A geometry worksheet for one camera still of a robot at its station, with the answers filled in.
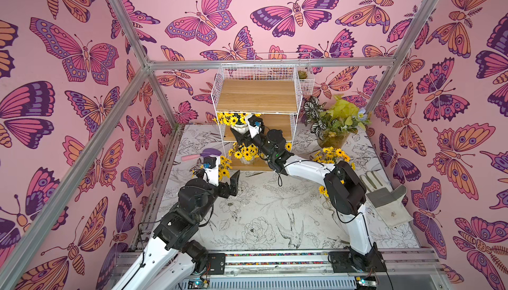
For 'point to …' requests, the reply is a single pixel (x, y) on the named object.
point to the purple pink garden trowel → (206, 153)
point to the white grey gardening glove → (389, 202)
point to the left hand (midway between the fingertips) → (228, 167)
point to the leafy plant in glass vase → (332, 122)
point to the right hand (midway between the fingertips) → (242, 119)
